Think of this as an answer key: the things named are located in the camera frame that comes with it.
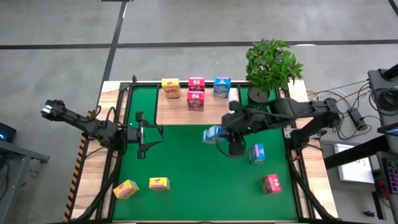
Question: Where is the black power adapter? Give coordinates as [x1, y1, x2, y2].
[347, 108, 368, 131]

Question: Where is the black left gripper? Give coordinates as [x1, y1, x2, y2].
[126, 111, 165, 160]

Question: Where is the black metal table frame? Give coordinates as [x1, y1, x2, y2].
[63, 74, 343, 224]

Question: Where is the green table mat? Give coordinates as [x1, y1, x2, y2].
[112, 85, 299, 222]

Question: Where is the black desk bar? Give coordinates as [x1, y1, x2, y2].
[323, 135, 389, 169]

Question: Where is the blue Rice Krispies cereal box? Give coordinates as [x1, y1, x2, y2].
[213, 77, 232, 100]
[202, 125, 227, 145]
[248, 143, 266, 165]

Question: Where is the white mounting plate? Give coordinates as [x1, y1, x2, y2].
[283, 127, 299, 139]

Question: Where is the green plant in black pot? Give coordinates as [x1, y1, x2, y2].
[244, 38, 305, 105]

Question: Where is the black device with blue light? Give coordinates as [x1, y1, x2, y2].
[0, 122, 17, 143]

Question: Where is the yellow black hazard tape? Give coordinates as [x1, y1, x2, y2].
[63, 110, 94, 222]

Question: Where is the grey side table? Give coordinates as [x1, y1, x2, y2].
[0, 139, 50, 224]

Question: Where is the white board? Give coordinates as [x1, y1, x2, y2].
[334, 143, 376, 184]

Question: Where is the red Froot Loops cereal box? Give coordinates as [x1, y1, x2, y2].
[188, 77, 206, 92]
[187, 90, 205, 112]
[260, 173, 283, 195]

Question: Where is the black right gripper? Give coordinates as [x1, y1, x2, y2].
[218, 111, 251, 146]

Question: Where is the yellow Corn Pops cereal box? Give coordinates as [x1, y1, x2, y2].
[112, 179, 140, 200]
[161, 78, 181, 100]
[148, 177, 171, 191]

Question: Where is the keyboard with pink lights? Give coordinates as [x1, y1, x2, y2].
[387, 157, 398, 194]

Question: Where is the coiled black cable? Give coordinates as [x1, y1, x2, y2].
[369, 88, 398, 113]

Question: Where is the black equipment stand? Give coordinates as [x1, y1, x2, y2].
[367, 63, 398, 125]

